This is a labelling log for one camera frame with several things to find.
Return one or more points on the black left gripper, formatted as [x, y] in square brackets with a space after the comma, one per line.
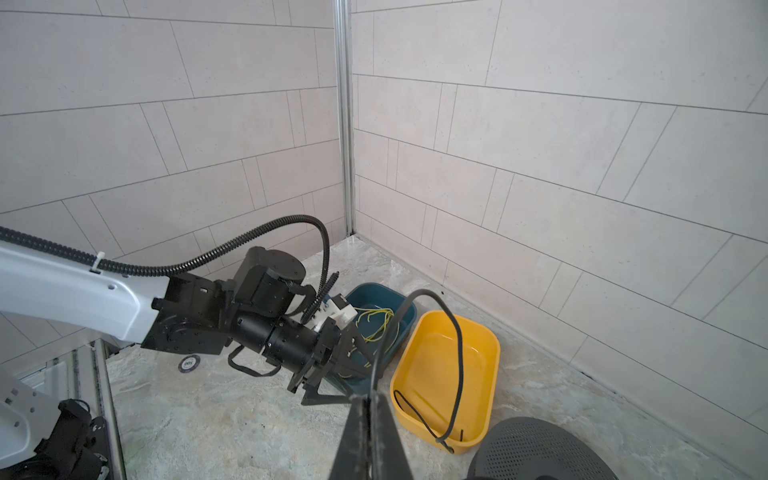
[342, 357]

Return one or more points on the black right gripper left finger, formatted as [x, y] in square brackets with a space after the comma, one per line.
[353, 454]

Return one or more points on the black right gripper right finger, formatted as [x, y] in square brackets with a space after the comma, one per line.
[388, 459]

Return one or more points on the grey perforated cable spool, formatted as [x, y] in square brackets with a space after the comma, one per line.
[530, 448]

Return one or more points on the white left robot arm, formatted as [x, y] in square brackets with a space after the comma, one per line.
[235, 297]

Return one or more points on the teal plastic bin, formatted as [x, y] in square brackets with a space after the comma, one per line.
[376, 305]

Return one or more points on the yellow plastic bin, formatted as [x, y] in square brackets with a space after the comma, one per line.
[443, 400]

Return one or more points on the aluminium corner profile left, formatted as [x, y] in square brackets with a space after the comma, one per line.
[345, 107]

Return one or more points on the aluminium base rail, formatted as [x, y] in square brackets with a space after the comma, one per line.
[90, 384]

